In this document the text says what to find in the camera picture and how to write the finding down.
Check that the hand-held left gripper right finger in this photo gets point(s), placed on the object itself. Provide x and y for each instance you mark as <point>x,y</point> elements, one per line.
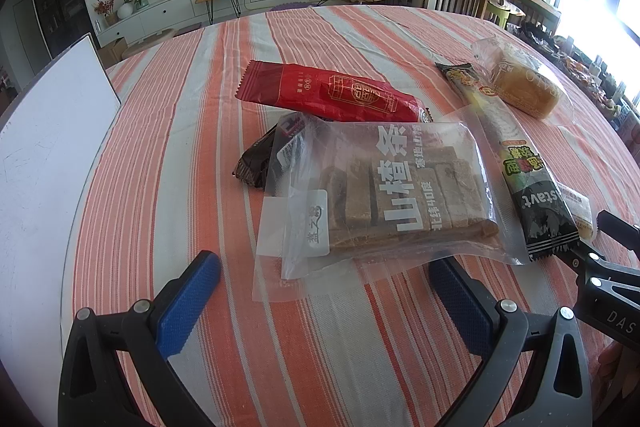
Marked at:
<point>457,307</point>

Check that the white cardboard box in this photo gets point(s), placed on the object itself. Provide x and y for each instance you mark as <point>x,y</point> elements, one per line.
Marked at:
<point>50,157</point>

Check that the small cake packet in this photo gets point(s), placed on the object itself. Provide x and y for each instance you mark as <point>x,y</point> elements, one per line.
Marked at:
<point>581,213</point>

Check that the round white vase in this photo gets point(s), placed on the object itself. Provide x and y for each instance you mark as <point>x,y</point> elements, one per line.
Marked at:
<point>125,11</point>

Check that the green stool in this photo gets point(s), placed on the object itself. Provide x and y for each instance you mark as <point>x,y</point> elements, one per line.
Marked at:
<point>497,13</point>

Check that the bread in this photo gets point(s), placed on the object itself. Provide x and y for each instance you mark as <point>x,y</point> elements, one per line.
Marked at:
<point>525,87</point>

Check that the long black and yellow packet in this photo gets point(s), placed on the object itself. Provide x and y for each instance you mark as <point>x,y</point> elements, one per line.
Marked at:
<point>525,187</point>

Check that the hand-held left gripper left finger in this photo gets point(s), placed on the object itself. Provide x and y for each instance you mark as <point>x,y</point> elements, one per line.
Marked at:
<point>192,297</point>

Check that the red snack packet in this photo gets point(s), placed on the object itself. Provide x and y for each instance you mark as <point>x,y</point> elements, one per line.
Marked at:
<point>325,92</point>

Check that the clear packet of brown bars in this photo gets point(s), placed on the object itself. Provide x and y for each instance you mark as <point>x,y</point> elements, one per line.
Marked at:
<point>400,202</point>

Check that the person's right hand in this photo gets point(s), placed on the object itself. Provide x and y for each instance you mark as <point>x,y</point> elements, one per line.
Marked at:
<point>612,364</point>

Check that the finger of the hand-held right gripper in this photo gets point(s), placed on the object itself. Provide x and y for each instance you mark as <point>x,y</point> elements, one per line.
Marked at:
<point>615,297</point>

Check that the black chocolate bar packet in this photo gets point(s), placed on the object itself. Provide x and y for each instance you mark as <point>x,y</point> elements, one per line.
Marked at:
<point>257,159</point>

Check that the wicker basket of snacks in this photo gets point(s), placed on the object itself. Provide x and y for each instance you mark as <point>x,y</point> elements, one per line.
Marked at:
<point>582,67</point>

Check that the brown cardboard box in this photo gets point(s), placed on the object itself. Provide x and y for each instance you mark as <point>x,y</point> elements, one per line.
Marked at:
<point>112,52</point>

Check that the red flowers in vase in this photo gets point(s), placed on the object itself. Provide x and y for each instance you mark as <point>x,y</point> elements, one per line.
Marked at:
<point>104,7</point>

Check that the purple floor mat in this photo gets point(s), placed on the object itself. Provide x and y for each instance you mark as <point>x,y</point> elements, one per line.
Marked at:
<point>290,6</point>

